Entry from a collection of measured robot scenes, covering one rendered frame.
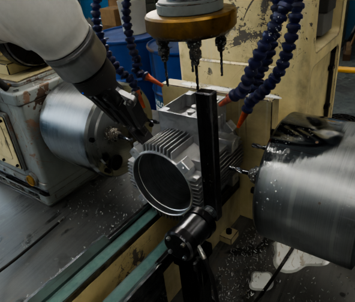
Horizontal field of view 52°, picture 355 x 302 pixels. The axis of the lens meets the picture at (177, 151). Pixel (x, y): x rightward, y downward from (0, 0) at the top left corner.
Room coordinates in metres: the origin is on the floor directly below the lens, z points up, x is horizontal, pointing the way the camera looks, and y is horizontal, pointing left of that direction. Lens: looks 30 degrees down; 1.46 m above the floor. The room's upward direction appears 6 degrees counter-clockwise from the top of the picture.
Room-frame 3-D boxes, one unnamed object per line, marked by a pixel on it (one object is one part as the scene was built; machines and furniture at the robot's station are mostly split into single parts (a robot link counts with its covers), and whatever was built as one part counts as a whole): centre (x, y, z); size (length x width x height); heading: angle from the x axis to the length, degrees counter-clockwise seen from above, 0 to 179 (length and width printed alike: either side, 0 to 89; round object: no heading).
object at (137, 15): (2.89, 0.23, 0.99); 0.24 x 0.22 x 0.24; 57
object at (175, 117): (0.74, -0.04, 1.11); 0.12 x 0.11 x 0.07; 142
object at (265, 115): (0.84, -0.13, 0.97); 0.30 x 0.11 x 0.34; 51
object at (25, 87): (1.09, 0.43, 0.99); 0.35 x 0.31 x 0.37; 51
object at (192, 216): (0.59, -0.15, 0.92); 0.45 x 0.13 x 0.24; 141
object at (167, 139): (0.71, -0.02, 1.02); 0.20 x 0.19 x 0.19; 142
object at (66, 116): (0.94, 0.25, 1.04); 0.37 x 0.25 x 0.25; 51
